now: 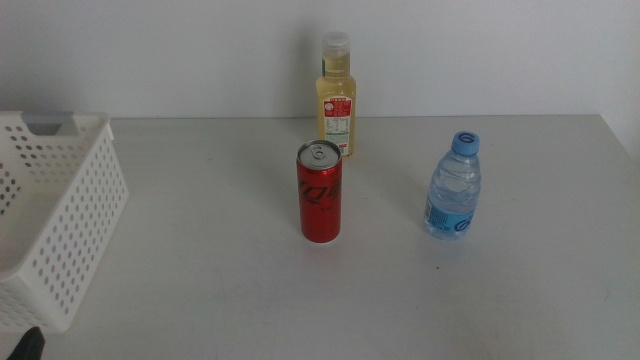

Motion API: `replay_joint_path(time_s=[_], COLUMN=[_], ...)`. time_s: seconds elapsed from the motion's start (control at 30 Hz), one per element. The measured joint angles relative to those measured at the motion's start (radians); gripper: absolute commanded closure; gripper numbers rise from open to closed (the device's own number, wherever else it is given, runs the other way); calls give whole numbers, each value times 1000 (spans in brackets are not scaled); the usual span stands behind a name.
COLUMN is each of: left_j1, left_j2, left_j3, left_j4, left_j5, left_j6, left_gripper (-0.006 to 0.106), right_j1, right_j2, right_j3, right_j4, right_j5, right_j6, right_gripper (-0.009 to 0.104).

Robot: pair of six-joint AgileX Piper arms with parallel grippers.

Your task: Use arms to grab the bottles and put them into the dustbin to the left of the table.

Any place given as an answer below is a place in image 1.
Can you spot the clear water bottle blue cap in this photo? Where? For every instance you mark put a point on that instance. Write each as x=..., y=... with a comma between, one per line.
x=452, y=200

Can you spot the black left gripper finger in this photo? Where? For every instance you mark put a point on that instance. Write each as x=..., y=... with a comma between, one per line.
x=30, y=347

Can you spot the red soda can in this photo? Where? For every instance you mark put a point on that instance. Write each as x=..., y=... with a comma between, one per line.
x=320, y=205

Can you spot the white perforated plastic basket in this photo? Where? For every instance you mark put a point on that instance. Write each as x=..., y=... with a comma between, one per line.
x=60, y=210

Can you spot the yellow juice bottle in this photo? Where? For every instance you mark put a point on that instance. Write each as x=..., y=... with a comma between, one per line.
x=336, y=90

